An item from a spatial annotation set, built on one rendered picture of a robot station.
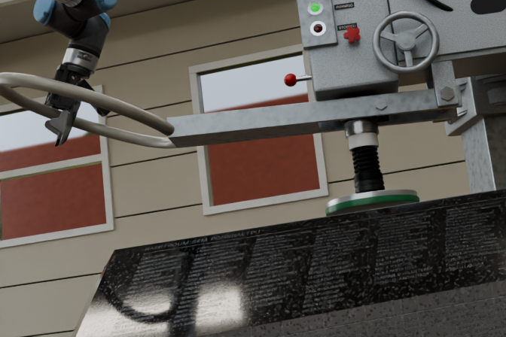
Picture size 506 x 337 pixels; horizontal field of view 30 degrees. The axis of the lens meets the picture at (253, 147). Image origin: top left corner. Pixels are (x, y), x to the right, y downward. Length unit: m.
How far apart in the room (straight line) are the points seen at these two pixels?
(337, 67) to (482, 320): 0.72
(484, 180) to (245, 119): 0.88
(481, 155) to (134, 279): 1.20
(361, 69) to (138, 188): 6.97
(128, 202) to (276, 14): 2.27
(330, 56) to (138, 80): 7.14
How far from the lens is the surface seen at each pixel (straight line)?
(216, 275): 1.97
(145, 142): 2.51
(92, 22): 2.58
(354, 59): 2.19
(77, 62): 2.57
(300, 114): 2.21
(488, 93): 2.78
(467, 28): 2.24
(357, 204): 2.12
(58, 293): 9.33
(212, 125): 2.23
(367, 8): 2.23
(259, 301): 1.87
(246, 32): 9.00
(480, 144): 2.83
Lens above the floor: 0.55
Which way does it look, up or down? 13 degrees up
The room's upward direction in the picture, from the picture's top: 7 degrees counter-clockwise
